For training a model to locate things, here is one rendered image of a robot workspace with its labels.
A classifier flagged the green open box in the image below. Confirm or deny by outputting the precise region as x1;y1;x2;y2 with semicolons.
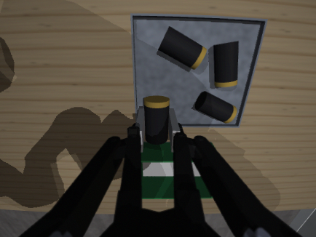
141;141;213;199

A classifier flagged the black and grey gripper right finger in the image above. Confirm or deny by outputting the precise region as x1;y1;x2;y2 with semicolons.
168;108;302;237

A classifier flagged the black battery with gold end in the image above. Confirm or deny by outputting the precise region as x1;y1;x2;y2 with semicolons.
194;91;237;124
144;95;170;145
213;41;239;87
158;26;207;70

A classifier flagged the grey square tray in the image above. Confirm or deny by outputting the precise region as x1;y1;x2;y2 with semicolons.
130;13;268;128

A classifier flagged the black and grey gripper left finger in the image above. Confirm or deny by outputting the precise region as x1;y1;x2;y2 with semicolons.
19;108;145;237

